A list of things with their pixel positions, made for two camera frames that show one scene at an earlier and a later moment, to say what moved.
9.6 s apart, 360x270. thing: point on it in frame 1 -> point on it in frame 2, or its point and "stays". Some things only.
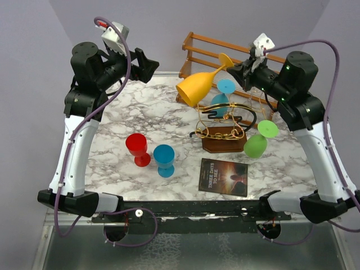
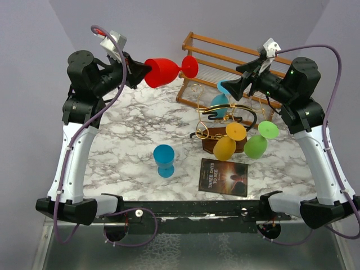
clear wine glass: x=255 y=99 stays
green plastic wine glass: x=255 y=145 stays
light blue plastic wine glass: x=224 y=86 stays
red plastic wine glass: x=136 y=143 -> x=164 y=70
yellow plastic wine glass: x=193 y=88 -> x=224 y=147
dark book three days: x=223 y=176 stays
